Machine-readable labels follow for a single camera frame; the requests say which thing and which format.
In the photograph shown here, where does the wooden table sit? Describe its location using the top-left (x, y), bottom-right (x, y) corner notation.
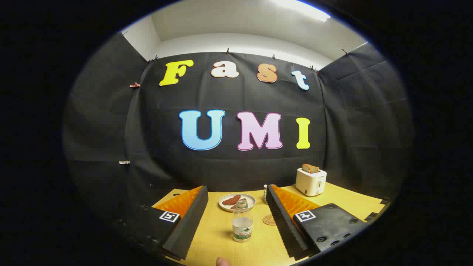
top-left (152, 181), bottom-right (388, 266)

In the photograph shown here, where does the cream toaster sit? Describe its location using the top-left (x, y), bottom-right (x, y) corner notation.
top-left (295, 167), bottom-right (327, 197)

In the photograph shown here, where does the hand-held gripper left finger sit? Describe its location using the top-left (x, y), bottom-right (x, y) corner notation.
top-left (115, 185), bottom-right (209, 261)

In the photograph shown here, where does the black backdrop cloth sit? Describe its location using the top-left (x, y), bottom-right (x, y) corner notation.
top-left (63, 33), bottom-right (414, 222)

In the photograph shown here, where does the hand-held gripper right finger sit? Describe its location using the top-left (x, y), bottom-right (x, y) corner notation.
top-left (265, 184), bottom-right (368, 259)

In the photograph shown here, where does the beige round plate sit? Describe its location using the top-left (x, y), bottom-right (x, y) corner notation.
top-left (218, 193), bottom-right (256, 212)

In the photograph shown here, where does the clear plastic juice bottle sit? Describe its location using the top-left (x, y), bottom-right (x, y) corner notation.
top-left (232, 199), bottom-right (253, 243)

